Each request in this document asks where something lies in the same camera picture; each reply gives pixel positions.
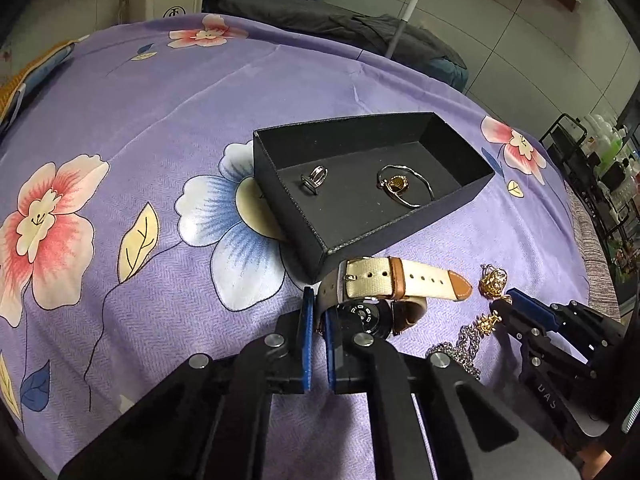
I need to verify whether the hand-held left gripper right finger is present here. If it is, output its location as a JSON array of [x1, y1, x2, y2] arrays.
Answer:
[[322, 309, 583, 480]]

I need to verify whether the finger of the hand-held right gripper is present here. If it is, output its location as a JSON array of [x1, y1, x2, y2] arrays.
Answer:
[[490, 299, 595, 442], [504, 287, 627, 362]]

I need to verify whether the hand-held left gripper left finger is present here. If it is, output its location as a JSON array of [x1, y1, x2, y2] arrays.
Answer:
[[57, 285, 316, 480]]

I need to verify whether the small gold earring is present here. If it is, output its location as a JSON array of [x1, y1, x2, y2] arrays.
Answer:
[[474, 310, 502, 337]]

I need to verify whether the large gold ornate earring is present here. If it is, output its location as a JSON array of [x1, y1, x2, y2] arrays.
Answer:
[[478, 264, 514, 304]]

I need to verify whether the watch with cream strap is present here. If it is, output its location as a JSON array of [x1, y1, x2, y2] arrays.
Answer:
[[316, 256, 474, 339]]

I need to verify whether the black cardboard box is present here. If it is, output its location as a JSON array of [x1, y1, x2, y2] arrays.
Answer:
[[252, 111, 496, 285]]

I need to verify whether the black trolley cart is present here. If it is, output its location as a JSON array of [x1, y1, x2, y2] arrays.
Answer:
[[539, 112, 640, 281]]

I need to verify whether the silver bangle with gold charm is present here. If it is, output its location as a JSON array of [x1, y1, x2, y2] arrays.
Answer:
[[376, 163, 435, 210]]

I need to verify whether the group of white bottles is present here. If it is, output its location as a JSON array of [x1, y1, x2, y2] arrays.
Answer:
[[582, 109, 640, 163]]

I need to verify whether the massage bed with teal cover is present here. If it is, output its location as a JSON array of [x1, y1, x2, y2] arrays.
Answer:
[[202, 0, 471, 94]]

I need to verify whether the purple floral bedsheet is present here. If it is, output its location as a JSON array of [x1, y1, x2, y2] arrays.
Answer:
[[0, 12, 623, 480]]

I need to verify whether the grey blanket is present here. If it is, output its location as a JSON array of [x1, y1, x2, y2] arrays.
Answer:
[[215, 0, 466, 75]]

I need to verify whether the white pole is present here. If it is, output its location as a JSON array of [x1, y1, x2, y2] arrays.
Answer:
[[384, 0, 442, 62]]

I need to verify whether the woven mat pillow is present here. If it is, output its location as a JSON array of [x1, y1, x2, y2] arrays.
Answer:
[[0, 40, 77, 132]]

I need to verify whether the wide silver ring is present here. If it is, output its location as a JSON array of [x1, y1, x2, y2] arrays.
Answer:
[[300, 163, 330, 195]]

